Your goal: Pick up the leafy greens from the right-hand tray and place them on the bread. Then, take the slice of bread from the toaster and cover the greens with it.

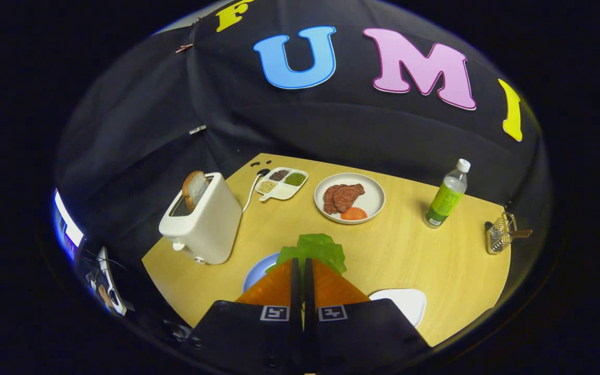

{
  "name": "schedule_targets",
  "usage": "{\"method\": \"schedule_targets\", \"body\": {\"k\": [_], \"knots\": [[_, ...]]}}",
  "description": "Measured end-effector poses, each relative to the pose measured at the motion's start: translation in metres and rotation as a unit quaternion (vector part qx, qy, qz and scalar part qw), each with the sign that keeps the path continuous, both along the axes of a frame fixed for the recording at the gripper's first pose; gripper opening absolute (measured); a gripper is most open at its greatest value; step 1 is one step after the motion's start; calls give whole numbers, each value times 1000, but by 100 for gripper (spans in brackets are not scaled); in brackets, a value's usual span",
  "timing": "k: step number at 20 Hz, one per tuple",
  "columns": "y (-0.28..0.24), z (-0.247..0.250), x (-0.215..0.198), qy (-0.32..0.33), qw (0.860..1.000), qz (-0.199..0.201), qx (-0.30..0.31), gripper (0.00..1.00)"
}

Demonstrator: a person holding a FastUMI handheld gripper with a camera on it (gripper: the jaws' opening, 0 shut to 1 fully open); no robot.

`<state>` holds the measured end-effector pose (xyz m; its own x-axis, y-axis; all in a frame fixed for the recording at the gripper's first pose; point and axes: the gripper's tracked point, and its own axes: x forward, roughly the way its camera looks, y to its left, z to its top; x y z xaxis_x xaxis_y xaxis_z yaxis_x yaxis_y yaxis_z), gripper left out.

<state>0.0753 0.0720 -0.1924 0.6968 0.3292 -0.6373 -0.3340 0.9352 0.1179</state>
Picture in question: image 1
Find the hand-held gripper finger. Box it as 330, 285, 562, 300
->
304, 257, 433, 375
187, 257, 304, 375

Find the green lettuce leaf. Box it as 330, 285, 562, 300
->
266, 233, 347, 275

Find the brown crust bread slice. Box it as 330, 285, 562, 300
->
182, 170, 210, 211

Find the blue round plate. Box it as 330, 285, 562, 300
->
242, 252, 282, 294

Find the brown meat slice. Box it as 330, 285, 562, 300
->
333, 183, 366, 213
323, 184, 347, 215

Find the white square plate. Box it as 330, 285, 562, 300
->
369, 288, 428, 329

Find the white divided bean dish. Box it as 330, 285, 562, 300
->
255, 167, 309, 202

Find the white toaster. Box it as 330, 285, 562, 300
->
158, 172, 243, 265

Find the beige round plate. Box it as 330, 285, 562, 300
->
314, 173, 386, 225

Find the green label plastic bottle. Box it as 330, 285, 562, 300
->
424, 158, 471, 229

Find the white-rimmed dark device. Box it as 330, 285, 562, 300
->
97, 246, 128, 316

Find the bright lit screen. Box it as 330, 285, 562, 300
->
53, 189, 85, 261

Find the white toaster power cable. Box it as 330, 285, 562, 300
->
242, 168, 271, 213

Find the wire mesh utensil holder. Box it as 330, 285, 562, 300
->
485, 211, 518, 255

